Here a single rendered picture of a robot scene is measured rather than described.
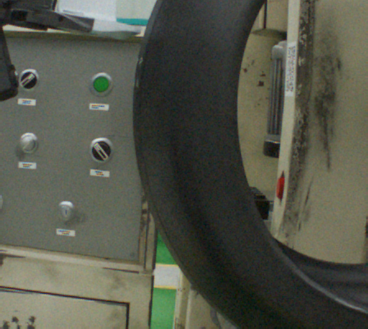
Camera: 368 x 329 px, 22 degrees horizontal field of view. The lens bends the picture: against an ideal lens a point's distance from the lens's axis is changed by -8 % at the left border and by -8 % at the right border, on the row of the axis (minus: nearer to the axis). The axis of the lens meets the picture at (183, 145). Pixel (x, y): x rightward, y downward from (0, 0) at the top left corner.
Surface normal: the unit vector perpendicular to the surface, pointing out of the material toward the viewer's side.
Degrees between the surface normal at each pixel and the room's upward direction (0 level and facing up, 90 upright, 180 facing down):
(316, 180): 90
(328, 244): 90
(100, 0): 90
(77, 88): 90
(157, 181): 103
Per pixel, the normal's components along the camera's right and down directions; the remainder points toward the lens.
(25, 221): 0.04, 0.06
